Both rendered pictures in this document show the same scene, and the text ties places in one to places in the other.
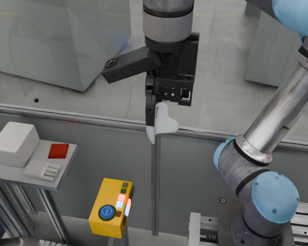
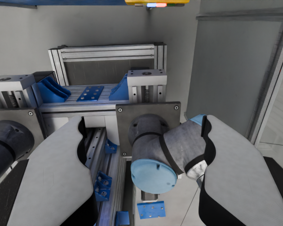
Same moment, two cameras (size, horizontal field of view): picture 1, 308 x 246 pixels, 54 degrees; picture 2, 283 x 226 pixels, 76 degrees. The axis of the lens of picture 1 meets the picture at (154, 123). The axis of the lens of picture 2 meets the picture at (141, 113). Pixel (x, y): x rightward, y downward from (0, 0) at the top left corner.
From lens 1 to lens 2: 0.55 m
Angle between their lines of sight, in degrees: 55
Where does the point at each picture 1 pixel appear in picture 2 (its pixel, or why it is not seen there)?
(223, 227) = (149, 108)
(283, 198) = (146, 184)
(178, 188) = (224, 41)
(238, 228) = (143, 124)
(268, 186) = (157, 176)
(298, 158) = not seen: hidden behind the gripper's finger
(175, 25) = not seen: outside the picture
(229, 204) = (173, 113)
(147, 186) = (229, 6)
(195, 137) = (271, 70)
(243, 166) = (183, 155)
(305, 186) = not seen: hidden behind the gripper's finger
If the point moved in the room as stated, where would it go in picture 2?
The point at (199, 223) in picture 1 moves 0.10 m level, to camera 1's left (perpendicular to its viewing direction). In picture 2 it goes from (156, 84) to (151, 54)
